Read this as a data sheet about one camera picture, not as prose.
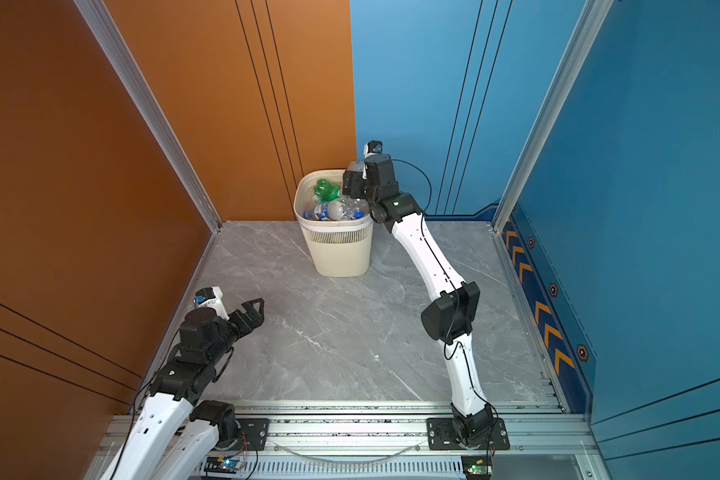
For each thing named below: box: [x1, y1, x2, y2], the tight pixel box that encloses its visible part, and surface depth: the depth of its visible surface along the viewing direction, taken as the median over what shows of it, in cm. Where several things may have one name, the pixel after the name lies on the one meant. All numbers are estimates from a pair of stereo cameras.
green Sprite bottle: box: [313, 179, 341, 202], surface depth 98 cm
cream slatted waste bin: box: [293, 170, 374, 277], surface depth 96 cm
